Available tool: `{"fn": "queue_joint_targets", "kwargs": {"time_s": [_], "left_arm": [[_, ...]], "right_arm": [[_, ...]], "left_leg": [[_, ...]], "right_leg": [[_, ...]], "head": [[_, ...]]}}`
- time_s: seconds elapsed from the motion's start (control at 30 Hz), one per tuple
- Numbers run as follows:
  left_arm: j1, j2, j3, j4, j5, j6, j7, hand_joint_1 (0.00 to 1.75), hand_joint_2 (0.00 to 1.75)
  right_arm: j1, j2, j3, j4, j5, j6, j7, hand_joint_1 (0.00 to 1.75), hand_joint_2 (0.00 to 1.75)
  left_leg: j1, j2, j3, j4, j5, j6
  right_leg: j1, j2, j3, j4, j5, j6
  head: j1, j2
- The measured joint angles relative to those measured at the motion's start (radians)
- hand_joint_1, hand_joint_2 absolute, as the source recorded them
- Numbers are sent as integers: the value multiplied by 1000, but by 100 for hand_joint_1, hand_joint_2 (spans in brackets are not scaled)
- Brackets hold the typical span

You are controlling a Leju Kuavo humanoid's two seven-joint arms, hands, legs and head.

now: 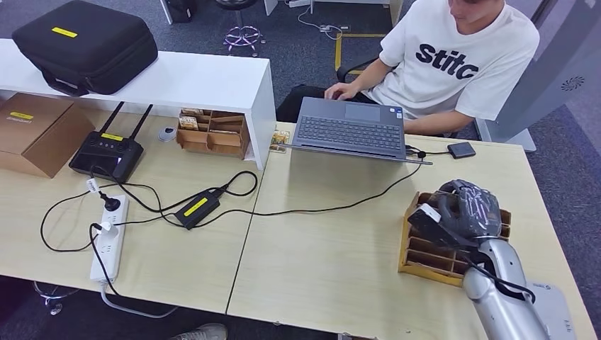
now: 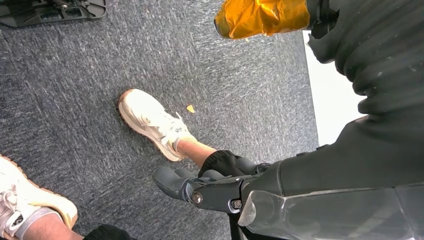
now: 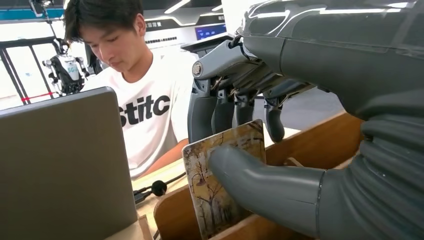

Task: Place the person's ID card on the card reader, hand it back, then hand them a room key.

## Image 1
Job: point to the small grey round gadget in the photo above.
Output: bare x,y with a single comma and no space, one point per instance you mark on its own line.
166,134

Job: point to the grey laptop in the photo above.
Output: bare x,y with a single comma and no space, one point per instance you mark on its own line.
350,132

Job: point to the black office chair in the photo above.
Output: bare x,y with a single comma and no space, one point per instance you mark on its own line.
350,70

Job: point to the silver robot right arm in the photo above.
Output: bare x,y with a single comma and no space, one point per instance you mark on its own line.
502,295

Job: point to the black mains plug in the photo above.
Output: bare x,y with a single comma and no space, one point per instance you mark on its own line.
111,204

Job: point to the brown cardboard box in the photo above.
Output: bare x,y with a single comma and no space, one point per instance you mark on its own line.
39,134

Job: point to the black controller with antennas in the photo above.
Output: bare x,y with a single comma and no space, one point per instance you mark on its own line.
107,156

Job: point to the person's right forearm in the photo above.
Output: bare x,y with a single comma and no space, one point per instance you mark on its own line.
371,77

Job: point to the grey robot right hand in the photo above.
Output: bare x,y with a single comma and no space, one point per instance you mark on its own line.
472,211

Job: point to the white power strip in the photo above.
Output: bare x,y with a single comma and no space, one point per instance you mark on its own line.
110,248

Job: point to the white desk shelf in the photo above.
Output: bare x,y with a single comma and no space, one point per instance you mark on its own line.
188,79

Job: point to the white standing panel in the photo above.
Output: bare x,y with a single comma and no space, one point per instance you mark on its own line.
556,70

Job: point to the black power adapter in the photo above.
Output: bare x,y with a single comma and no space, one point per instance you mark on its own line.
198,208

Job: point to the slotted cardboard card holder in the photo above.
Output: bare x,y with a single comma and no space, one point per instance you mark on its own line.
425,260

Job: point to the white table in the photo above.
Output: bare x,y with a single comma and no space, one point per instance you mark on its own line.
395,6

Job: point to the black carrying case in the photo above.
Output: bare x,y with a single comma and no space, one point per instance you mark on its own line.
86,48

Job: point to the yellow floor tape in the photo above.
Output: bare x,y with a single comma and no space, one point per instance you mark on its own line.
338,50

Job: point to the small cardboard organizer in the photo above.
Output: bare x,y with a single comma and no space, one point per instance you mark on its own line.
222,140

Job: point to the card in organizer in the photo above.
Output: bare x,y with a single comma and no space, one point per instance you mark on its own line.
188,123

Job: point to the grey card reader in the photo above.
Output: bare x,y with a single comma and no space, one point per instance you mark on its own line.
558,312

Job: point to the small black square device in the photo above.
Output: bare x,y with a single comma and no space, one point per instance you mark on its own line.
461,150

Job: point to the grey shoe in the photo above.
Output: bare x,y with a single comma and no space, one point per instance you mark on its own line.
202,332

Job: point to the black cabinet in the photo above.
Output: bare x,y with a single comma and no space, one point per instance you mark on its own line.
179,10

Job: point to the person's left forearm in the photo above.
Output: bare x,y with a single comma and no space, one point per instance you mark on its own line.
436,124

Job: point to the person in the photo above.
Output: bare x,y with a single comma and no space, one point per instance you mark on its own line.
460,61

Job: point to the person's right hand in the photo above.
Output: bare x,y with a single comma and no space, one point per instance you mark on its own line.
342,91

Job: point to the white mains plug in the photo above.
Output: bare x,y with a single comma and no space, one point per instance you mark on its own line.
108,229

